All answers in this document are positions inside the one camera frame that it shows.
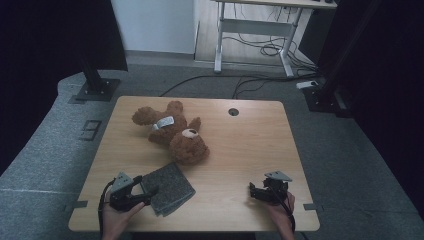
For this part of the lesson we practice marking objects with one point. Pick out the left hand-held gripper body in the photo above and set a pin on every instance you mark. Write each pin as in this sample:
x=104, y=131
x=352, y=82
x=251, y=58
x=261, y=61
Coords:
x=121, y=186

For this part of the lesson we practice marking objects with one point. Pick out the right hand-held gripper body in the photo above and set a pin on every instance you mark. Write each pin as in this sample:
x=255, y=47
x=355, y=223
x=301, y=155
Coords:
x=276, y=191

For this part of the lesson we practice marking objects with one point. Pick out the grey cloth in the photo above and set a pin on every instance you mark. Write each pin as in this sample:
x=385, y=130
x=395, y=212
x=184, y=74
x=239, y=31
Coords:
x=171, y=190

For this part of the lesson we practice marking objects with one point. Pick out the brown teddy bear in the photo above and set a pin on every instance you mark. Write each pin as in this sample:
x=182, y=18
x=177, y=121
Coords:
x=176, y=136

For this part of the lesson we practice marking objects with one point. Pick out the person's right hand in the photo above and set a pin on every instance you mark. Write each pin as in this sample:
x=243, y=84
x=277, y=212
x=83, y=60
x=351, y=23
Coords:
x=280, y=215

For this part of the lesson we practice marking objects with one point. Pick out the person's left hand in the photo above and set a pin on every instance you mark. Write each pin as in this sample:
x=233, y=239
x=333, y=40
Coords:
x=116, y=221

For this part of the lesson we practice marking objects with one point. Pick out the grey tape strip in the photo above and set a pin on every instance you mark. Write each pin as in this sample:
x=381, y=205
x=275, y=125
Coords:
x=78, y=204

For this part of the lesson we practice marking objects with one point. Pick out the black metal stand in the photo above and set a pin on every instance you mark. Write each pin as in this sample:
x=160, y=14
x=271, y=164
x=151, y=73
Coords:
x=97, y=87
x=321, y=96

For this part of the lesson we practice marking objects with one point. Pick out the white power strip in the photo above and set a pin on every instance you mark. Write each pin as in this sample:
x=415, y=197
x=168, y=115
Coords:
x=306, y=84

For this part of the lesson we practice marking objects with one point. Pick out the black curtain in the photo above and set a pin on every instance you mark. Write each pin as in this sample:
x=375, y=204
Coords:
x=393, y=83
x=50, y=50

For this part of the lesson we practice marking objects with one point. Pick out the white desk frame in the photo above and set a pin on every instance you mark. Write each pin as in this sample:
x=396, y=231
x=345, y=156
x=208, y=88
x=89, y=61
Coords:
x=255, y=27

